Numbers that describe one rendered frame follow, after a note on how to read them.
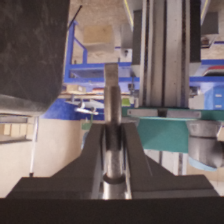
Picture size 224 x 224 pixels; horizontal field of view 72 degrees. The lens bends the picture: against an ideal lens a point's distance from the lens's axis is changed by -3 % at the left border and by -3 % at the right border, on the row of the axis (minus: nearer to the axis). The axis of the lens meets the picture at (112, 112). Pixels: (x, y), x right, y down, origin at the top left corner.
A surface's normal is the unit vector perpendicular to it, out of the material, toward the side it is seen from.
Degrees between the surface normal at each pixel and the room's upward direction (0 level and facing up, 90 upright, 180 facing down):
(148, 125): 90
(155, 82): 90
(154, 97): 90
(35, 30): 90
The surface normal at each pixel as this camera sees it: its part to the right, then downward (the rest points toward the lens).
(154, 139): -0.31, -0.08
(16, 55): 0.96, 0.04
